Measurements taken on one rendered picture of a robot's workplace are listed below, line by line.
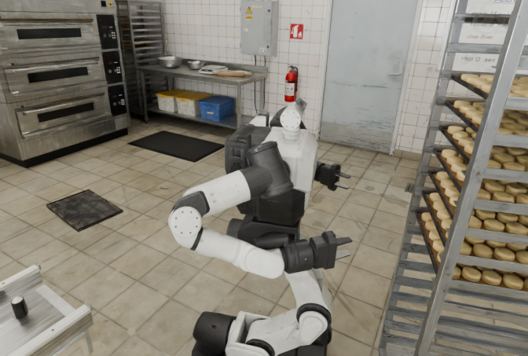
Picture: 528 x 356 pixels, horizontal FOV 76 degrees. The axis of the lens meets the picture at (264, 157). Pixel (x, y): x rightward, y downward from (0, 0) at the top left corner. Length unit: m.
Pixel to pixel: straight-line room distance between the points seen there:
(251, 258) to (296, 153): 0.35
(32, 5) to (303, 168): 3.86
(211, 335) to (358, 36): 3.82
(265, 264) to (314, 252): 0.16
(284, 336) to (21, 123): 3.63
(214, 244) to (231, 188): 0.15
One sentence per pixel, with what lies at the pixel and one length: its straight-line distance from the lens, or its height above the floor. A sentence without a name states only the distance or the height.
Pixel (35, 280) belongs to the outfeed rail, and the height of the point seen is 0.86.
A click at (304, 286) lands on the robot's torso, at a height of 0.70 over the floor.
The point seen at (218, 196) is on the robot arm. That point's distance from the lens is 0.90.
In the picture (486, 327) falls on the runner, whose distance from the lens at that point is 1.96.
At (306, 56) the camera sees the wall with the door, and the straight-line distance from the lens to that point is 4.84.
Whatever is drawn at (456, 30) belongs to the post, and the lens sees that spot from 1.35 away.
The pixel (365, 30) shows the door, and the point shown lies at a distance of 4.61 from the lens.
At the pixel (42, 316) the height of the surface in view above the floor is 0.84.
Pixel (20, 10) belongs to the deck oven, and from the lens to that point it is 4.46.
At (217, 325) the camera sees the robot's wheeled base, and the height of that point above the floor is 0.35.
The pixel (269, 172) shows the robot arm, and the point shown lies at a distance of 0.94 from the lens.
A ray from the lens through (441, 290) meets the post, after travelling 1.17.
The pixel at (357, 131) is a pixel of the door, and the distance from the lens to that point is 4.81.
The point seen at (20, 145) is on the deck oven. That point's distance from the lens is 4.54.
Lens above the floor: 1.67
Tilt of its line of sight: 23 degrees down
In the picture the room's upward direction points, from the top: 2 degrees clockwise
